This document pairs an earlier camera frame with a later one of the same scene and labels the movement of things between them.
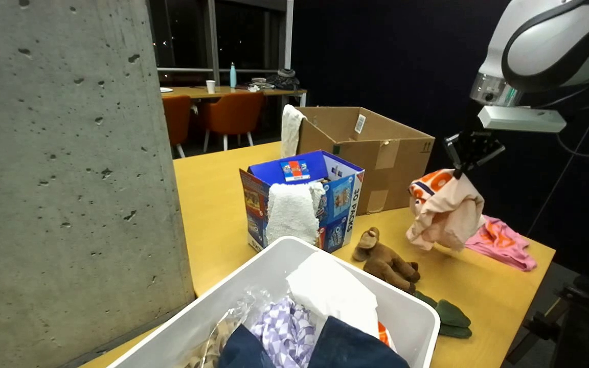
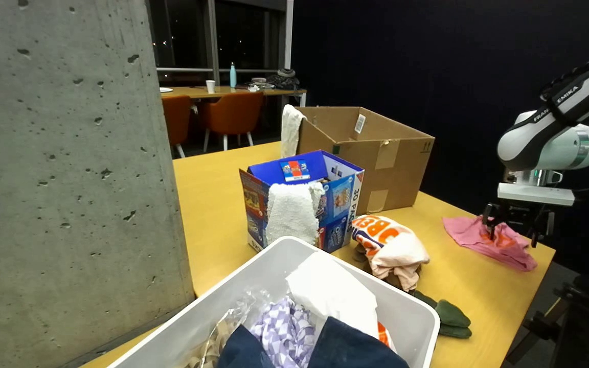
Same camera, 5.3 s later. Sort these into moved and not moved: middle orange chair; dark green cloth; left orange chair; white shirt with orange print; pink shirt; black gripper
Moved: white shirt with orange print; black gripper
Not moved: middle orange chair; pink shirt; left orange chair; dark green cloth
